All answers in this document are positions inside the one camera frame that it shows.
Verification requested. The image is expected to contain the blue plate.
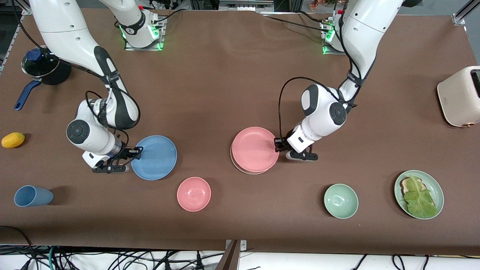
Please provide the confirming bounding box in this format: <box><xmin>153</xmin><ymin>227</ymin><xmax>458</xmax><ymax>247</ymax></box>
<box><xmin>130</xmin><ymin>135</ymin><xmax>178</xmax><ymax>181</ymax></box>

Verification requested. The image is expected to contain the pink plate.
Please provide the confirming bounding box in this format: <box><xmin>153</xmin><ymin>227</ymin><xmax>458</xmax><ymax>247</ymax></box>
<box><xmin>232</xmin><ymin>127</ymin><xmax>280</xmax><ymax>174</ymax></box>

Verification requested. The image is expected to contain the beige plate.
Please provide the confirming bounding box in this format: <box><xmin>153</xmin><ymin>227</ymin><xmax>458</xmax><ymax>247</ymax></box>
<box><xmin>230</xmin><ymin>144</ymin><xmax>271</xmax><ymax>176</ymax></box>

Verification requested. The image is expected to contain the brown table cover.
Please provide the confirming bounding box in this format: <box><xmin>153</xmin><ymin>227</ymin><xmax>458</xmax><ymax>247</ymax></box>
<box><xmin>0</xmin><ymin>6</ymin><xmax>480</xmax><ymax>255</ymax></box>

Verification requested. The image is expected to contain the small green bowl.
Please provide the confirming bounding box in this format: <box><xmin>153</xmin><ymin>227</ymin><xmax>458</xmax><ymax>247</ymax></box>
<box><xmin>324</xmin><ymin>183</ymin><xmax>359</xmax><ymax>219</ymax></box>

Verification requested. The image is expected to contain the blue cup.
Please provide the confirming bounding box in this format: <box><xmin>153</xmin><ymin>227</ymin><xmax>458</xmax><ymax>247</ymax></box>
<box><xmin>14</xmin><ymin>185</ymin><xmax>54</xmax><ymax>207</ymax></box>

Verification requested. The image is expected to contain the small pink bowl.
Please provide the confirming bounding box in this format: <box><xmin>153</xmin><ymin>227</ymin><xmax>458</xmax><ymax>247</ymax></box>
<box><xmin>177</xmin><ymin>177</ymin><xmax>212</xmax><ymax>212</ymax></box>

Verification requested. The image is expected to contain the yellow lemon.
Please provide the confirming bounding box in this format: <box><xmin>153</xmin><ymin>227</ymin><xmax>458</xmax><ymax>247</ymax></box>
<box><xmin>1</xmin><ymin>132</ymin><xmax>26</xmax><ymax>149</ymax></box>

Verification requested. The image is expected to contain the toasted bread slice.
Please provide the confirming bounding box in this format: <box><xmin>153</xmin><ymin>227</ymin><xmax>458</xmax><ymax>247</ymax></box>
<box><xmin>399</xmin><ymin>177</ymin><xmax>428</xmax><ymax>197</ymax></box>

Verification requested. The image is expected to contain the green lettuce leaf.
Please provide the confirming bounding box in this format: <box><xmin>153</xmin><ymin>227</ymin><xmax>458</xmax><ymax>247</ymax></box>
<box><xmin>403</xmin><ymin>175</ymin><xmax>438</xmax><ymax>219</ymax></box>

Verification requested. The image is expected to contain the colourful box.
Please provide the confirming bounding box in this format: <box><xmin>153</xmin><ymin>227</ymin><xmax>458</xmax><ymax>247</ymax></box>
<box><xmin>309</xmin><ymin>0</ymin><xmax>338</xmax><ymax>10</ymax></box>

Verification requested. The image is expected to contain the green plate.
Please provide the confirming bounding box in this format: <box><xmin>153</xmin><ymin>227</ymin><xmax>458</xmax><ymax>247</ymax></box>
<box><xmin>394</xmin><ymin>170</ymin><xmax>445</xmax><ymax>220</ymax></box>

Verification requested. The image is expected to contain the beige toaster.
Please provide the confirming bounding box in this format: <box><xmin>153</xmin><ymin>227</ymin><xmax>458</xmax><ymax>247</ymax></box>
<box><xmin>437</xmin><ymin>66</ymin><xmax>480</xmax><ymax>128</ymax></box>

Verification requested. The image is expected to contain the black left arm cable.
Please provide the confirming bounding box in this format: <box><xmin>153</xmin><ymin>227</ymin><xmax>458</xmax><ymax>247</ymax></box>
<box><xmin>278</xmin><ymin>0</ymin><xmax>375</xmax><ymax>142</ymax></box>

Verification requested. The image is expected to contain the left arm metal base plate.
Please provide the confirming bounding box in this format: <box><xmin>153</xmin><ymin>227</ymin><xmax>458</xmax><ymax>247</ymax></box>
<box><xmin>321</xmin><ymin>19</ymin><xmax>346</xmax><ymax>56</ymax></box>

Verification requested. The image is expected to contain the black pot with blue handle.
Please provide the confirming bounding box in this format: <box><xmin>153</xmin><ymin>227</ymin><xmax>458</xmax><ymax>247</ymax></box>
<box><xmin>14</xmin><ymin>46</ymin><xmax>72</xmax><ymax>111</ymax></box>

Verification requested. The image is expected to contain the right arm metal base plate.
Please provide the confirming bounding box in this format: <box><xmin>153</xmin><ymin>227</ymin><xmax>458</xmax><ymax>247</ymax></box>
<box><xmin>124</xmin><ymin>17</ymin><xmax>166</xmax><ymax>51</ymax></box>

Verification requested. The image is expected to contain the metal mount bracket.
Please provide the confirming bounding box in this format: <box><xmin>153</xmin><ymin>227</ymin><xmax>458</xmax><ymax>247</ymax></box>
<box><xmin>225</xmin><ymin>239</ymin><xmax>248</xmax><ymax>252</ymax></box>

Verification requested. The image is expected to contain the thick black floor cable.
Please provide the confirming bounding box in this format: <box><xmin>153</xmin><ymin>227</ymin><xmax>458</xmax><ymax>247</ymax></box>
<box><xmin>0</xmin><ymin>225</ymin><xmax>37</xmax><ymax>270</ymax></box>

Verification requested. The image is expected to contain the black base cable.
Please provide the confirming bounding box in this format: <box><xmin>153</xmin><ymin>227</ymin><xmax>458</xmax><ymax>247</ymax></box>
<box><xmin>298</xmin><ymin>10</ymin><xmax>330</xmax><ymax>24</ymax></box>
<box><xmin>152</xmin><ymin>9</ymin><xmax>186</xmax><ymax>29</ymax></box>
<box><xmin>262</xmin><ymin>15</ymin><xmax>330</xmax><ymax>34</ymax></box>

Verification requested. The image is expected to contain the dark mount bar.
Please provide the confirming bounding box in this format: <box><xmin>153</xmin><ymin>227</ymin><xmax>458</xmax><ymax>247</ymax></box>
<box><xmin>216</xmin><ymin>240</ymin><xmax>240</xmax><ymax>270</ymax></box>

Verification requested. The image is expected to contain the metal rail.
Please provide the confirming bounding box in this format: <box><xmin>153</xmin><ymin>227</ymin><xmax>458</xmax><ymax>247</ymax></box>
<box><xmin>219</xmin><ymin>0</ymin><xmax>275</xmax><ymax>14</ymax></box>

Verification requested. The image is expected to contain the aluminium frame post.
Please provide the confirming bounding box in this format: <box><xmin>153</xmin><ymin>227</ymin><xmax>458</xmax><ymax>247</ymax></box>
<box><xmin>452</xmin><ymin>0</ymin><xmax>480</xmax><ymax>26</ymax></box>
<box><xmin>0</xmin><ymin>11</ymin><xmax>23</xmax><ymax>74</ymax></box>

